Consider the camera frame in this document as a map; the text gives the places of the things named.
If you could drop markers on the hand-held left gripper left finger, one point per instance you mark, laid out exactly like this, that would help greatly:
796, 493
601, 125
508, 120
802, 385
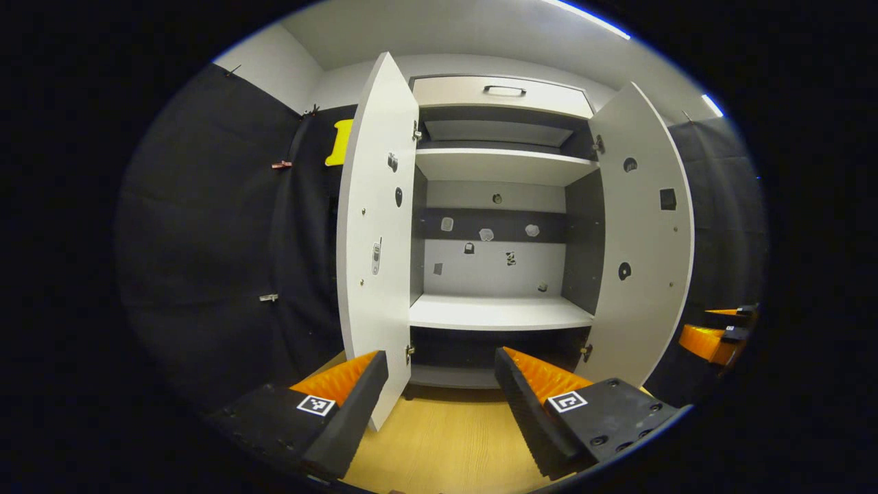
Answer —
351, 420

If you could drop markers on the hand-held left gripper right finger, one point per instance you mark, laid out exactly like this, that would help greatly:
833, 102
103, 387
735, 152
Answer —
527, 420

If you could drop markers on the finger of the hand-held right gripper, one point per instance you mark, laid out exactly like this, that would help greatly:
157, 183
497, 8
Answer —
699, 342
724, 313

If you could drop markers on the white shoe cabinet door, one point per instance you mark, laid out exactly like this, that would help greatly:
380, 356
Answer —
645, 233
374, 206

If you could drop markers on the double-door shoe cabinet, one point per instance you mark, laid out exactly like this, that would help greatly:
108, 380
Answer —
583, 240

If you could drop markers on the white cabinet shelf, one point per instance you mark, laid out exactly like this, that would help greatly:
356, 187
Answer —
501, 167
501, 313

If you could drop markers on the black backdrop cloth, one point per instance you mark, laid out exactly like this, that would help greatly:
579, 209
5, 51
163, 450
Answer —
720, 226
206, 240

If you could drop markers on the short ceiling light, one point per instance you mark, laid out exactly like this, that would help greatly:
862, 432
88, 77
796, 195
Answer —
712, 106

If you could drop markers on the dark backdrop clip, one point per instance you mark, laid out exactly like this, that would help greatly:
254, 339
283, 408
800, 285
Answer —
311, 110

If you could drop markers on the long ceiling light strip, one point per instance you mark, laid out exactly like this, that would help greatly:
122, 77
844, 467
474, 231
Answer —
590, 19

